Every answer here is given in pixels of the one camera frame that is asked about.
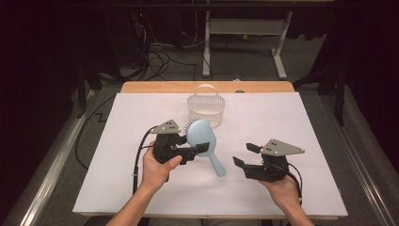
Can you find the black metal stand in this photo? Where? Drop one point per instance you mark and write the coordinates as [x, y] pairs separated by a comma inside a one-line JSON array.
[[340, 94], [82, 91]]

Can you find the aluminium floor rail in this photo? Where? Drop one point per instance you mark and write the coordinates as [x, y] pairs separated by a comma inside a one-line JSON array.
[[360, 163], [53, 175]]

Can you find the person's right hand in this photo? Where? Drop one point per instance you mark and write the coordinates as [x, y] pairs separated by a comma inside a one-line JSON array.
[[285, 193]]

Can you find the white table sheet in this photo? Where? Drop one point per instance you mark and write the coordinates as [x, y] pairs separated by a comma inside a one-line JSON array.
[[219, 194]]

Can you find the black computer tower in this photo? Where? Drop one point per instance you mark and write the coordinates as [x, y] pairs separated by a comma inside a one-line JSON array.
[[125, 37]]

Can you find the person's left hand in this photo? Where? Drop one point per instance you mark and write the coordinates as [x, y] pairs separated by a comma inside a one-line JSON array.
[[155, 174]]

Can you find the white metal desk frame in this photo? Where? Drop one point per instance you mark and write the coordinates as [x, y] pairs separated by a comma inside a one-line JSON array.
[[244, 26]]

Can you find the light blue hairbrush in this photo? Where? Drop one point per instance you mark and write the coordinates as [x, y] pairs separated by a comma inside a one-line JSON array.
[[200, 133]]

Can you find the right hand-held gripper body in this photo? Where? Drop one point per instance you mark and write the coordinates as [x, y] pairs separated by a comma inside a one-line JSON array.
[[269, 169]]

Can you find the white plastic basket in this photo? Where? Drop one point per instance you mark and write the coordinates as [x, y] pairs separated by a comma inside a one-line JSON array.
[[205, 108]]

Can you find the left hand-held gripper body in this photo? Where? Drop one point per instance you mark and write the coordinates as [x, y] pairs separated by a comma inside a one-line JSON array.
[[164, 147]]

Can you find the wooden table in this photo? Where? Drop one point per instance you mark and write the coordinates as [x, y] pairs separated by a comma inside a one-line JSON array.
[[150, 87]]

